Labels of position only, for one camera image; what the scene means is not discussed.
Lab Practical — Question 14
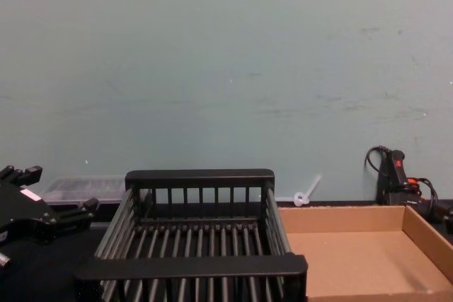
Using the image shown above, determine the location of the left gripper black body block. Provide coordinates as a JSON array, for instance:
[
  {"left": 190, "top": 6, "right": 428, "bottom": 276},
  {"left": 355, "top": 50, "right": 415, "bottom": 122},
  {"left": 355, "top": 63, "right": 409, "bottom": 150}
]
[{"left": 0, "top": 182, "right": 58, "bottom": 245}]

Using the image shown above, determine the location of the clear plastic case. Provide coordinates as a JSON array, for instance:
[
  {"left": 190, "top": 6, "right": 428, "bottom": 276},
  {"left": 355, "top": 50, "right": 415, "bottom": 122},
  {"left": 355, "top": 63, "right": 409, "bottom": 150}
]
[{"left": 38, "top": 175, "right": 150, "bottom": 208}]

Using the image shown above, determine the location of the black table cloth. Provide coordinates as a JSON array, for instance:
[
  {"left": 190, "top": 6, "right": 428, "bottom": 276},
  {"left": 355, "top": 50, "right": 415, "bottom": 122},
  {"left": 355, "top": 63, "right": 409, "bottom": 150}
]
[{"left": 0, "top": 198, "right": 453, "bottom": 302}]

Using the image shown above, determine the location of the black rack with steel bars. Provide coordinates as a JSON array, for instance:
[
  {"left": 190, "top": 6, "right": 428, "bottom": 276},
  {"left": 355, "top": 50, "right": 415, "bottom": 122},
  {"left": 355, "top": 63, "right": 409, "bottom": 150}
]
[{"left": 73, "top": 168, "right": 309, "bottom": 302}]

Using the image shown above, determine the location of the small white three-armed plastic piece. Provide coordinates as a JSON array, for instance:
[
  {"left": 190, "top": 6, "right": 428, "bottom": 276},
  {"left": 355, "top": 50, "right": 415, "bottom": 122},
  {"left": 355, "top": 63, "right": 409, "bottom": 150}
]
[{"left": 275, "top": 173, "right": 323, "bottom": 209}]

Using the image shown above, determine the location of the shallow brown cardboard tray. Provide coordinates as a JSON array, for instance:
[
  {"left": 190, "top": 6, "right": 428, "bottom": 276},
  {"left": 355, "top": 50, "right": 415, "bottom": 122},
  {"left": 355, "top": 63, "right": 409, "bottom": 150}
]
[{"left": 278, "top": 204, "right": 453, "bottom": 302}]

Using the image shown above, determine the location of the plain pale wall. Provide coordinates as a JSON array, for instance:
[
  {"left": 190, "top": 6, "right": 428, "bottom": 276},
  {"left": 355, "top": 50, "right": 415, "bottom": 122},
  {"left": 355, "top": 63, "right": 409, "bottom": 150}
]
[{"left": 0, "top": 0, "right": 453, "bottom": 207}]

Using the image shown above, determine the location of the black corded tool red switch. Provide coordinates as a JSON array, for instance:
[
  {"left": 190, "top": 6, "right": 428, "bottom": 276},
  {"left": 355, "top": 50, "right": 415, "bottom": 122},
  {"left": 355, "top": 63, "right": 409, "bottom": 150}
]
[{"left": 365, "top": 145, "right": 453, "bottom": 227}]

